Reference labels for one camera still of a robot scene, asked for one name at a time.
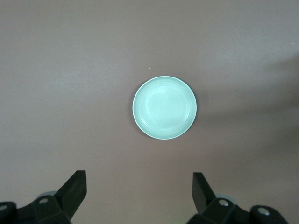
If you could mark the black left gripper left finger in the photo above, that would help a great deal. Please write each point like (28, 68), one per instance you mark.
(67, 198)

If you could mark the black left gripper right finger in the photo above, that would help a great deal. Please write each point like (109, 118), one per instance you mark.
(205, 200)

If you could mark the green round plate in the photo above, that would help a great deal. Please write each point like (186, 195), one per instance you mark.
(164, 107)

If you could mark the brown table cloth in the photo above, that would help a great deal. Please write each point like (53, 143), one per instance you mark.
(70, 93)

